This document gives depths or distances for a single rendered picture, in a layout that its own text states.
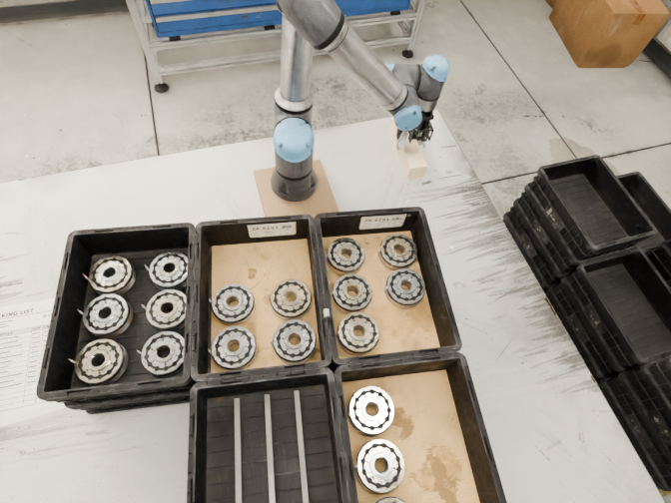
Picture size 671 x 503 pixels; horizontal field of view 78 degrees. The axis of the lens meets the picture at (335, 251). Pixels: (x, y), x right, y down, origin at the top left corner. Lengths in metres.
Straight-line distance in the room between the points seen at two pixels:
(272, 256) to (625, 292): 1.45
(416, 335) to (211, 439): 0.54
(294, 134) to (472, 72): 2.18
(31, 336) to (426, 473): 1.06
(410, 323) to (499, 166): 1.75
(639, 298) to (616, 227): 0.30
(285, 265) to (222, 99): 1.84
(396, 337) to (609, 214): 1.25
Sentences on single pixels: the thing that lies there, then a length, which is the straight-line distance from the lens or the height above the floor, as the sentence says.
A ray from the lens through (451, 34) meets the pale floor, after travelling 3.56.
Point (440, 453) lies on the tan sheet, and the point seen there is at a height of 0.83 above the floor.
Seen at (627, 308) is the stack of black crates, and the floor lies 0.38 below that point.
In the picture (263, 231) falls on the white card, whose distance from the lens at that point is 1.12.
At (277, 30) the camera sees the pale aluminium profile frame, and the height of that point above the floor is 0.30.
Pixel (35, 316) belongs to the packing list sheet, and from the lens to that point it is 1.41.
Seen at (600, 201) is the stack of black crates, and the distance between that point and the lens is 2.09.
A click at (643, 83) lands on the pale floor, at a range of 3.86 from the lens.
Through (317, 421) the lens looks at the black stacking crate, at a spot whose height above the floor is 0.83.
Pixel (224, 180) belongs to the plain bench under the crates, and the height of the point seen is 0.70.
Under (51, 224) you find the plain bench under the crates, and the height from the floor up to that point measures 0.70.
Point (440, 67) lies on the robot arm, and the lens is 1.30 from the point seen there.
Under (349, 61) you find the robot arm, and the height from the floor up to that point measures 1.21.
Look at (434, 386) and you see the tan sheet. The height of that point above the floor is 0.83.
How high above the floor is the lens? 1.84
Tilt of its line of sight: 61 degrees down
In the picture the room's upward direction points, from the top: 9 degrees clockwise
